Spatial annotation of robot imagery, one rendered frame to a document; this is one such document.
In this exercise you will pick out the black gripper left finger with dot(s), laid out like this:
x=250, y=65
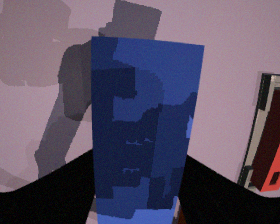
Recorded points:
x=61, y=197

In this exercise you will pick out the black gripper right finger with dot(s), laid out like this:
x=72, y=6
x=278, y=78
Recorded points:
x=206, y=197

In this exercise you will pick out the blue block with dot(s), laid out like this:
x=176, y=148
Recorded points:
x=143, y=98

